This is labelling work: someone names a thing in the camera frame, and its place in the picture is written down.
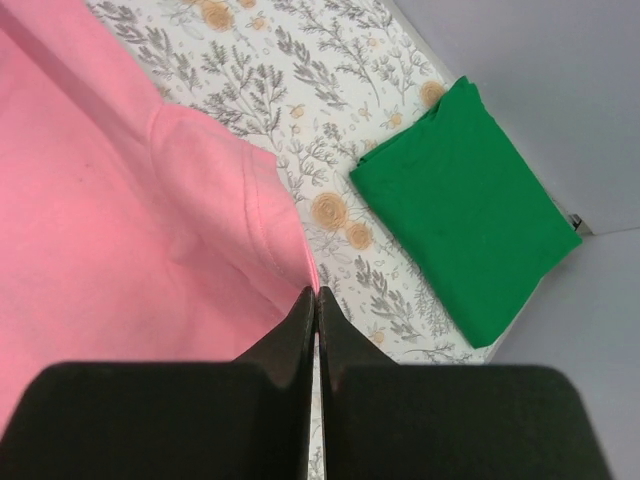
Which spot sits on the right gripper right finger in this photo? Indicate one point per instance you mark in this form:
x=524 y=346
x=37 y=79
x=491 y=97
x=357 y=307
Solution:
x=384 y=420

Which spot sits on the pink t shirt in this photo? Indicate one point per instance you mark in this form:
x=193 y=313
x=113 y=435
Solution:
x=132 y=229

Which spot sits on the floral tablecloth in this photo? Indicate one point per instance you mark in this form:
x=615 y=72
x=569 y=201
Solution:
x=318 y=84

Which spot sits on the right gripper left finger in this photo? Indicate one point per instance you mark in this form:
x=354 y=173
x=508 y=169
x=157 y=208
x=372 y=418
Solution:
x=244 y=419

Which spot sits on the folded green t shirt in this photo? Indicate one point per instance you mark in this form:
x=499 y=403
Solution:
x=463 y=204

